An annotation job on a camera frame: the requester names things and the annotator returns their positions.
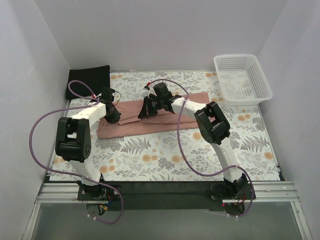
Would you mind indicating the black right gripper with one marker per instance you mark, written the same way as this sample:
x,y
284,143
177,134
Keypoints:
x,y
150,106

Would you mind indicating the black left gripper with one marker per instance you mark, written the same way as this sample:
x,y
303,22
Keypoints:
x,y
113,115

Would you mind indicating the pink t shirt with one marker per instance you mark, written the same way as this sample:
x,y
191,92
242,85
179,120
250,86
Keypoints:
x,y
130,125

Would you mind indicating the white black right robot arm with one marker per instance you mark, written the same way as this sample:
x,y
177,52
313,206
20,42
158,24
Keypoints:
x,y
214,129

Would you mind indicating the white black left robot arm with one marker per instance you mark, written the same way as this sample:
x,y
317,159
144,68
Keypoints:
x,y
73,137

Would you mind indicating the folded black t shirt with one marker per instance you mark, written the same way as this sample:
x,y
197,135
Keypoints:
x,y
96,78

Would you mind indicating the floral patterned table mat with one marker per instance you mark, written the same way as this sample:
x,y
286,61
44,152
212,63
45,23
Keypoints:
x,y
157,157

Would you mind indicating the white plastic basket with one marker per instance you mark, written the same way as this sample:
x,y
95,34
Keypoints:
x,y
242,80

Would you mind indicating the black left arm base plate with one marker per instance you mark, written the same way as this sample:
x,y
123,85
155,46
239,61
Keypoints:
x,y
96,193

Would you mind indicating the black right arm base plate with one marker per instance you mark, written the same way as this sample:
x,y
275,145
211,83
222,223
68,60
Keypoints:
x,y
220,191

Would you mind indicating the aluminium frame rail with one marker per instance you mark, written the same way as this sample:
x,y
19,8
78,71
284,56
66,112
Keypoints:
x,y
168,211

